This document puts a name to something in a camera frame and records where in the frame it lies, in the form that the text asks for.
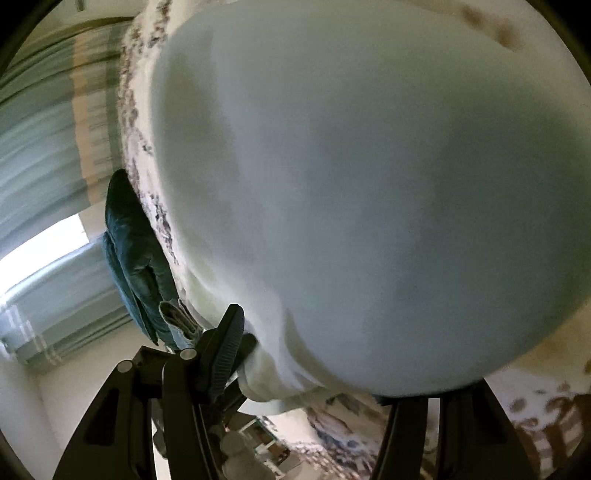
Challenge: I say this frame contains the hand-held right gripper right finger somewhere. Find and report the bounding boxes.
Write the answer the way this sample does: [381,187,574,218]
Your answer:
[369,378,546,480]

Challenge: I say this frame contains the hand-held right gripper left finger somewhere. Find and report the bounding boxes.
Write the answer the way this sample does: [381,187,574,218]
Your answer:
[52,303,259,480]

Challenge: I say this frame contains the light green pants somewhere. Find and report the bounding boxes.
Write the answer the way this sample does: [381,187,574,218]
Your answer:
[150,0,591,414]

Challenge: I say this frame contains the folded blue cloth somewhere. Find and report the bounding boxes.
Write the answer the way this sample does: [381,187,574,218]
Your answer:
[159,299,204,349]

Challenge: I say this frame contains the folded dark blue quilt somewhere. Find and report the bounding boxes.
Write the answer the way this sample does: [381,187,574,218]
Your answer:
[102,168,204,347]

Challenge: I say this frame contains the window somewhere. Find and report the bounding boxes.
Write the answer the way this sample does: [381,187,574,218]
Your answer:
[0,215,105,296]

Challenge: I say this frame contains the wide green striped curtain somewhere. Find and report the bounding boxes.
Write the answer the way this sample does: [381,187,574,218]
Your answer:
[0,18,139,252]

